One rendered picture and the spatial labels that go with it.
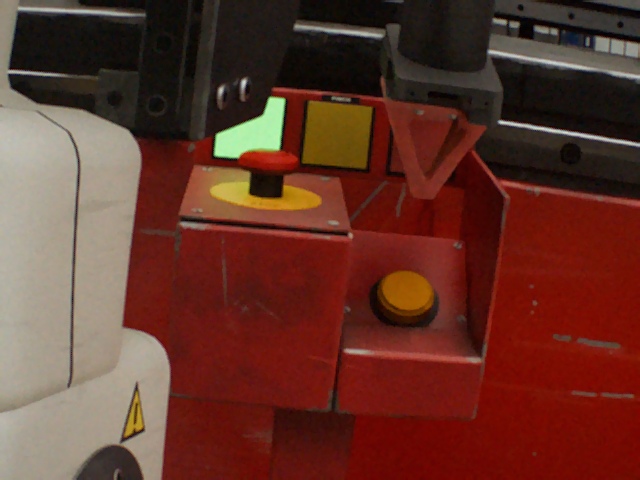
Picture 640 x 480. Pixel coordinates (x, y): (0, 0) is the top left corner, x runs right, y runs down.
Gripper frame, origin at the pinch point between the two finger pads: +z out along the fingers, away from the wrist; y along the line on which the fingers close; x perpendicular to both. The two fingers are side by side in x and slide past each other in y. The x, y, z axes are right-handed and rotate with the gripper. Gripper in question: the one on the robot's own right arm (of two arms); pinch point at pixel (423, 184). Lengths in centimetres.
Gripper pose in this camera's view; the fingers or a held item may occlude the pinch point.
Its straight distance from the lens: 85.1
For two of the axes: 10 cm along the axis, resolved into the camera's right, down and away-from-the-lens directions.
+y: -0.1, -4.8, 8.8
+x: -9.9, -0.9, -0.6
